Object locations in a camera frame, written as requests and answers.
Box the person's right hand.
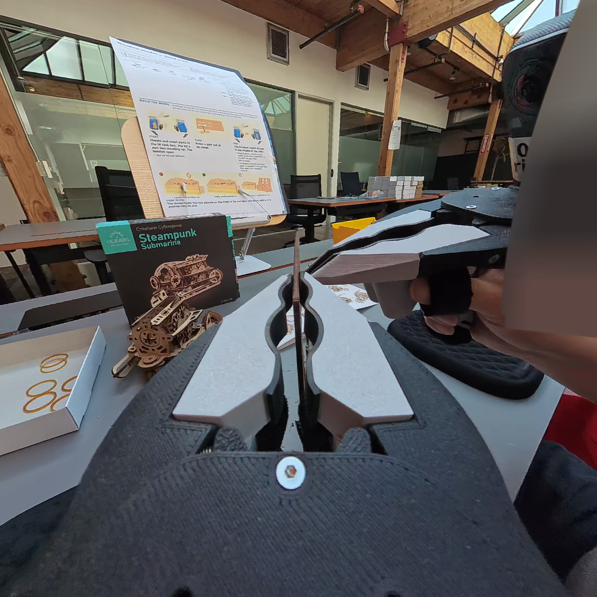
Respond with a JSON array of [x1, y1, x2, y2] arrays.
[[410, 268, 518, 357]]

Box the thin wooden parts sheet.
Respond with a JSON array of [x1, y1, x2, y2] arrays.
[[292, 229, 309, 452]]

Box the printed instruction sheet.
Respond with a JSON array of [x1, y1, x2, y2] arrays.
[[109, 36, 289, 219]]

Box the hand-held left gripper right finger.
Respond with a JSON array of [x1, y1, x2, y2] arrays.
[[300, 272, 416, 452]]

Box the black quilted pad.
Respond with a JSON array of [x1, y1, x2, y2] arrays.
[[387, 310, 544, 401]]

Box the slim wooden post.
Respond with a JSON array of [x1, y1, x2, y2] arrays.
[[377, 42, 409, 177]]

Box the long office desk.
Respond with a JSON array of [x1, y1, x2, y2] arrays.
[[287, 193, 442, 222]]

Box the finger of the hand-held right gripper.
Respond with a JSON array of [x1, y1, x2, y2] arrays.
[[312, 224, 484, 285], [305, 208, 441, 276]]

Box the wooden model submarine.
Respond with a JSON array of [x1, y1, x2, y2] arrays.
[[112, 295, 224, 379]]

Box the thick wooden post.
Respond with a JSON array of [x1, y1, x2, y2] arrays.
[[0, 78, 87, 293]]

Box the grey door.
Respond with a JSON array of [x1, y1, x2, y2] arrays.
[[297, 94, 335, 199]]

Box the person's right forearm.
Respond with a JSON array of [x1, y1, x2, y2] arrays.
[[504, 326, 597, 403]]

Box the printed booklet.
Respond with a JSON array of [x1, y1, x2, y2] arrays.
[[322, 281, 380, 311]]

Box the stack of white boxes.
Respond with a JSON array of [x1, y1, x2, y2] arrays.
[[368, 176, 425, 199]]

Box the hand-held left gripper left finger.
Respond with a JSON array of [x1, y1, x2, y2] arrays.
[[173, 274, 294, 452]]

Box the red object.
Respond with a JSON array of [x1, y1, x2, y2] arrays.
[[543, 393, 597, 460]]

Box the person's dark trousers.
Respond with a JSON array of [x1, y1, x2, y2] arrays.
[[513, 441, 597, 584]]

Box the white cardboard tray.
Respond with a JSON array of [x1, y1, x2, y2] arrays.
[[0, 326, 107, 457]]

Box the wood-topped office desk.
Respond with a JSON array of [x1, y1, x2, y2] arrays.
[[0, 218, 109, 299]]

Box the black and teal kit box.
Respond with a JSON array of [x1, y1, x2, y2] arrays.
[[95, 214, 241, 327]]

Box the yellow plastic bin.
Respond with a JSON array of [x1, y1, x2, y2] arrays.
[[331, 217, 377, 244]]

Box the group of tan rubber bands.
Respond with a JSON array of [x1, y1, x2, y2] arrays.
[[22, 353, 78, 415]]

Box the large wall vent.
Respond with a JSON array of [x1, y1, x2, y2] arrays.
[[267, 22, 290, 65]]

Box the instruction sheet on stand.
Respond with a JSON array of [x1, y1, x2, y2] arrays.
[[120, 69, 290, 277]]

